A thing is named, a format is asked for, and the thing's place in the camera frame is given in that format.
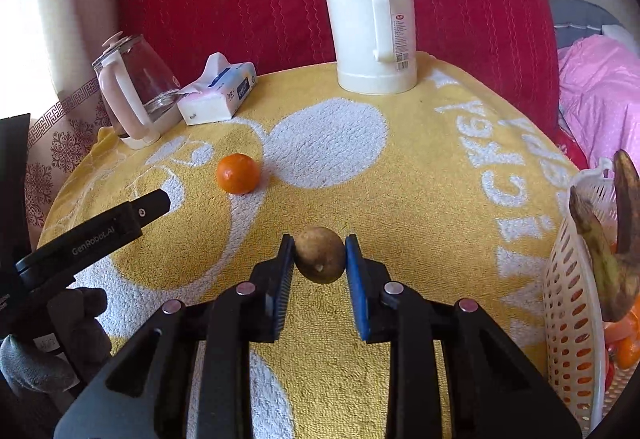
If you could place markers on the small tangerine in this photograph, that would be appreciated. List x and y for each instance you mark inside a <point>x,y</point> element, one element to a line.
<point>238,174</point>

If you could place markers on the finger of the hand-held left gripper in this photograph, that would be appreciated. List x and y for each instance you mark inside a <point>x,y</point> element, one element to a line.
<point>150,208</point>

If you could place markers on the white thermos flask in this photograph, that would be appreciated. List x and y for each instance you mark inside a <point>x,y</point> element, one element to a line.
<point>350,34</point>

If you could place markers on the brown kiwi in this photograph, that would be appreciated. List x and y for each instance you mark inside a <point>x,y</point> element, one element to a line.
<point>320,254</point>

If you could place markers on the glass electric kettle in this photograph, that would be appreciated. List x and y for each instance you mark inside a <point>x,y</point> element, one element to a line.
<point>125,109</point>

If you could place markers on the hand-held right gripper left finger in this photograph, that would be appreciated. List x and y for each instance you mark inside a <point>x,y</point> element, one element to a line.
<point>281,289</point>

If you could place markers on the yellow and white towel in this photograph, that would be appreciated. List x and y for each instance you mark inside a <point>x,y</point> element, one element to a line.
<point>425,169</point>

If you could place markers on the patterned beige curtain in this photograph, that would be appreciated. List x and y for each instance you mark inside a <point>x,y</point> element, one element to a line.
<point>65,144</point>

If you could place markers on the grey cushion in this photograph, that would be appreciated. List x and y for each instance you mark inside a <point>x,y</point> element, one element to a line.
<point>580,19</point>

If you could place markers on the white plastic basket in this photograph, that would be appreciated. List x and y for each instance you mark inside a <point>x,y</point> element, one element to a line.
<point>567,319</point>

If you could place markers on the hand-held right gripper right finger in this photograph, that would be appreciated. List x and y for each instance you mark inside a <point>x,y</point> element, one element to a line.
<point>359,289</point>

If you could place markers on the pink dotted blanket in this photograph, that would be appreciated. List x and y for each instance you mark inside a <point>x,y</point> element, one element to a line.
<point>600,94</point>

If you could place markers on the plastic bag of tangerines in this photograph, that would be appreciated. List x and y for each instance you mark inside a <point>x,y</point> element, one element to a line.
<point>622,344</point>

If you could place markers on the person's left hand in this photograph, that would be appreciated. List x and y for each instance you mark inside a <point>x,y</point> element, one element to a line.
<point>82,319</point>

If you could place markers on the overripe spotted banana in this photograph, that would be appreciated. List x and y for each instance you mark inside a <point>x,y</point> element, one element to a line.
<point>607,269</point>

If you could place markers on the white tissue pack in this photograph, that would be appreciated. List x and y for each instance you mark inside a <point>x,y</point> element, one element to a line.
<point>215,99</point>

